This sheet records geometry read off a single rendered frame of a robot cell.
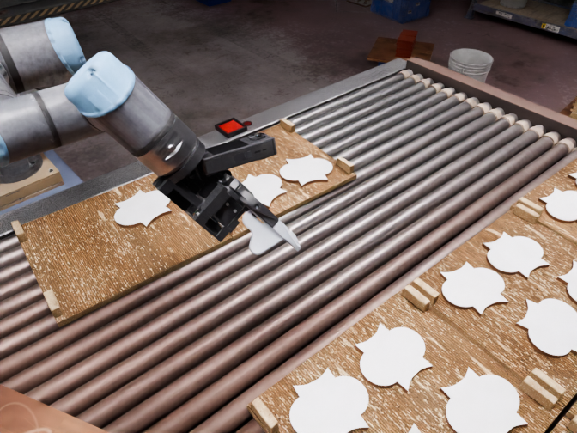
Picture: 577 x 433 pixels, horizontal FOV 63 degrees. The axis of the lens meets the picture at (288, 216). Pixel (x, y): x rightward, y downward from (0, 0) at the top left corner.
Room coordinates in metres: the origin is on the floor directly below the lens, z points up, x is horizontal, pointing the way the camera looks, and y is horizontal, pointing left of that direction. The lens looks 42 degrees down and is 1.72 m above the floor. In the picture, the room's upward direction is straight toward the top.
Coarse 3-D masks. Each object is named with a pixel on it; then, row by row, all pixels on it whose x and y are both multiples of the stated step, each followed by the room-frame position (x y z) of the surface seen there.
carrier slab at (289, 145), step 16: (272, 128) 1.30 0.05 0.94; (288, 144) 1.20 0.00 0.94; (304, 144) 1.20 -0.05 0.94; (272, 160) 1.12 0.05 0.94; (336, 160) 1.12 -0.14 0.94; (240, 176) 1.04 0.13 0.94; (256, 176) 1.04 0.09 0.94; (336, 176) 1.04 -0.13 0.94; (352, 176) 1.04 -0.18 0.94; (288, 192) 0.97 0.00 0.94; (304, 192) 0.97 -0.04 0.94; (320, 192) 0.97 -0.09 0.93; (272, 208) 0.91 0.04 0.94; (288, 208) 0.91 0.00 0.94; (240, 224) 0.85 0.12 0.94
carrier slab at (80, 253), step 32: (128, 192) 0.97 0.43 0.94; (32, 224) 0.85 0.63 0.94; (64, 224) 0.85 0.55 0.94; (96, 224) 0.85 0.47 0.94; (160, 224) 0.85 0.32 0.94; (192, 224) 0.85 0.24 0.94; (32, 256) 0.74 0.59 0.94; (64, 256) 0.74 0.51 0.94; (96, 256) 0.74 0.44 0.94; (128, 256) 0.74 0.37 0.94; (160, 256) 0.74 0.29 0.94; (192, 256) 0.74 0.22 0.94; (64, 288) 0.65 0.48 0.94; (96, 288) 0.65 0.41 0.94; (128, 288) 0.65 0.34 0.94; (64, 320) 0.57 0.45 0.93
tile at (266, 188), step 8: (248, 176) 1.03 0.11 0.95; (264, 176) 1.03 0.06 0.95; (272, 176) 1.03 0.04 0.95; (248, 184) 0.99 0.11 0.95; (256, 184) 0.99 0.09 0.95; (264, 184) 0.99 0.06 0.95; (272, 184) 0.99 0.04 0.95; (280, 184) 0.99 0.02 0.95; (256, 192) 0.96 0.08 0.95; (264, 192) 0.96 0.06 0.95; (272, 192) 0.96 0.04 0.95; (280, 192) 0.96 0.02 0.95; (264, 200) 0.93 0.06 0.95; (272, 200) 0.93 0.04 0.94
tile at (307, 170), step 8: (288, 160) 1.11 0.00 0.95; (296, 160) 1.11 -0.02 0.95; (304, 160) 1.11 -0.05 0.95; (312, 160) 1.11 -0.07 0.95; (320, 160) 1.11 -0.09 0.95; (288, 168) 1.06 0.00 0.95; (296, 168) 1.06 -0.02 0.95; (304, 168) 1.06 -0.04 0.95; (312, 168) 1.06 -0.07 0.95; (320, 168) 1.06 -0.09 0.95; (328, 168) 1.06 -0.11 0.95; (288, 176) 1.03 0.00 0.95; (296, 176) 1.03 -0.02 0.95; (304, 176) 1.03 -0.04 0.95; (312, 176) 1.03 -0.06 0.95; (320, 176) 1.03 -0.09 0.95; (304, 184) 1.00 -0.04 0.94
